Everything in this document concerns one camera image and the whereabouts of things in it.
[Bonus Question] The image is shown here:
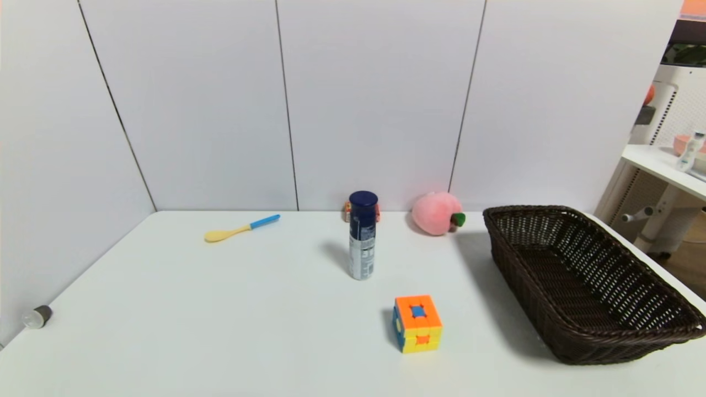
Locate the blue capped spray can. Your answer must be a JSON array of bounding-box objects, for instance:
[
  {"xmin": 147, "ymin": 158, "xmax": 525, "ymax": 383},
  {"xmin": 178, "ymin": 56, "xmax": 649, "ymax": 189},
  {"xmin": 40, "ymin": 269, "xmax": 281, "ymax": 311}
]
[{"xmin": 348, "ymin": 191, "xmax": 379, "ymax": 281}]

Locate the dark brown wicker basket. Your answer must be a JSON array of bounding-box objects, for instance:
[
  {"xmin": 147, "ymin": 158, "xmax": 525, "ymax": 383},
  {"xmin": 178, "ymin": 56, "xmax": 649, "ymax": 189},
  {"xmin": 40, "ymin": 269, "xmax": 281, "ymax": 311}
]
[{"xmin": 483, "ymin": 205, "xmax": 706, "ymax": 366}]

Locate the red cartoon snack box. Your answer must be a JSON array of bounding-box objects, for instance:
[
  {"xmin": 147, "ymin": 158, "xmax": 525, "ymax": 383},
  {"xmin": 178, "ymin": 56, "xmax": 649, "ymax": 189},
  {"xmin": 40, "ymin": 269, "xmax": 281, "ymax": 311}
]
[{"xmin": 344, "ymin": 201, "xmax": 381, "ymax": 223}]

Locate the pink plush peach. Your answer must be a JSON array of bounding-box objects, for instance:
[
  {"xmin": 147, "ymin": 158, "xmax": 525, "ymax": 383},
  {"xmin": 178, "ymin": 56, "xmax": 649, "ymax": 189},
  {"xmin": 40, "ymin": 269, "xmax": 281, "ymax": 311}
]
[{"xmin": 411, "ymin": 191, "xmax": 466, "ymax": 237}]

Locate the orange yellow puzzle cube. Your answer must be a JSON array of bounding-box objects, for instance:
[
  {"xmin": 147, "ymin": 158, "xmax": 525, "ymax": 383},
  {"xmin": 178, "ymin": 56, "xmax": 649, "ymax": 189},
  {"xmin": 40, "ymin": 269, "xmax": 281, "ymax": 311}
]
[{"xmin": 392, "ymin": 294, "xmax": 443, "ymax": 354}]

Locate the white side desk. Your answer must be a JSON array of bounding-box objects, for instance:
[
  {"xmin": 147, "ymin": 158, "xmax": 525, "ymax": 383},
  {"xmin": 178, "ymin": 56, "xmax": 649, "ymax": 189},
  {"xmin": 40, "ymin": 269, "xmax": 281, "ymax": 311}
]
[{"xmin": 595, "ymin": 144, "xmax": 706, "ymax": 260}]

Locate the small grey capped cylinder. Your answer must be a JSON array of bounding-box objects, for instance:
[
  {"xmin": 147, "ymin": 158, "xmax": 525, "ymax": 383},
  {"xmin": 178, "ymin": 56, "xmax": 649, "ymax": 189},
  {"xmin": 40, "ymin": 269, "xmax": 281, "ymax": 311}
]
[{"xmin": 22, "ymin": 305, "xmax": 53, "ymax": 330}]

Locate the white plastic bottle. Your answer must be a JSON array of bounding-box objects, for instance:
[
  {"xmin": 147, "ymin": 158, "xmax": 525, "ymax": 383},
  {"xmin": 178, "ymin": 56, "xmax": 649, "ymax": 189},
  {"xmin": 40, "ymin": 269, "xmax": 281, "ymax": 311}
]
[{"xmin": 677, "ymin": 131, "xmax": 706, "ymax": 172}]

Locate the white pegboard panel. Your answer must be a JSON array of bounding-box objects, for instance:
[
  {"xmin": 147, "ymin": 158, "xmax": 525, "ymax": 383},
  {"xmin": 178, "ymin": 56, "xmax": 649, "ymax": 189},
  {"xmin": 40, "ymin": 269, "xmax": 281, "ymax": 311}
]
[{"xmin": 629, "ymin": 65, "xmax": 706, "ymax": 151}]

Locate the yellow spoon blue handle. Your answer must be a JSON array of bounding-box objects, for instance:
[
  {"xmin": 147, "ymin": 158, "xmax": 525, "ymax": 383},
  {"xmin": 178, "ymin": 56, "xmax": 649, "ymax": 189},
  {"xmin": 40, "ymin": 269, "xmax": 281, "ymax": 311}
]
[{"xmin": 204, "ymin": 214, "xmax": 281, "ymax": 243}]

